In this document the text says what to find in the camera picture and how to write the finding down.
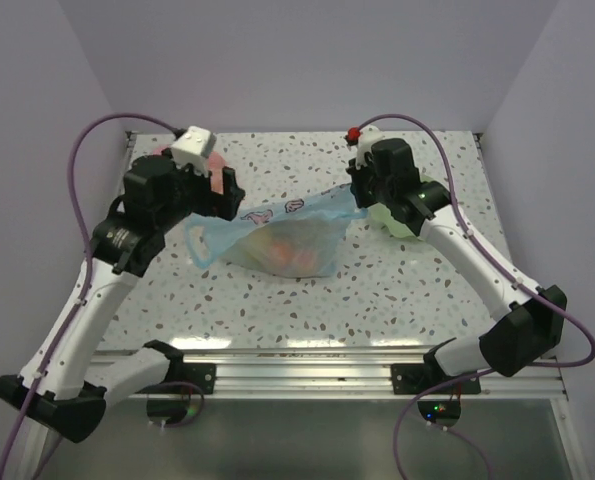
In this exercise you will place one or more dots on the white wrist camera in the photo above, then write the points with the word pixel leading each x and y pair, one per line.
pixel 193 148
pixel 363 139

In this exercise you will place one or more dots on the left black mounting bracket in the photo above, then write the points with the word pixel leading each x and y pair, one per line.
pixel 202 375

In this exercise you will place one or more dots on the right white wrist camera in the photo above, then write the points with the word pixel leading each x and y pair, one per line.
pixel 363 139

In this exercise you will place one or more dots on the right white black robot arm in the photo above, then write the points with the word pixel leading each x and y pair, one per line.
pixel 528 319

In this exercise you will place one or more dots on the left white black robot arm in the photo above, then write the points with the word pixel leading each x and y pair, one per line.
pixel 55 388

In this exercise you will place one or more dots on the blue printed plastic bag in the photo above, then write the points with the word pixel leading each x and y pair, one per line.
pixel 317 222

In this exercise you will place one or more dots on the black mounting bracket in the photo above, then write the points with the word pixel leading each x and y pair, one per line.
pixel 413 379
pixel 202 375

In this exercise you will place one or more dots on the green wavy bowl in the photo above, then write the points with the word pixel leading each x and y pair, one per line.
pixel 381 215

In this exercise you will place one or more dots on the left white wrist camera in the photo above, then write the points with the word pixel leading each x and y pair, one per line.
pixel 193 148

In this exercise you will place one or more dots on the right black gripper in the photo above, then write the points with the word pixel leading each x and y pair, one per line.
pixel 357 175

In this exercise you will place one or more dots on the pink plastic bag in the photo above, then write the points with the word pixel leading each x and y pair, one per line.
pixel 215 164

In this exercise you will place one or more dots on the orange mandarin fruit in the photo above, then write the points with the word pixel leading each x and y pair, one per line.
pixel 287 256

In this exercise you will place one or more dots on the right black mounting bracket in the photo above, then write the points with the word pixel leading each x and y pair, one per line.
pixel 413 379

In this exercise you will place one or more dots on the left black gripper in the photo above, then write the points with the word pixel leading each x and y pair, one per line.
pixel 212 203

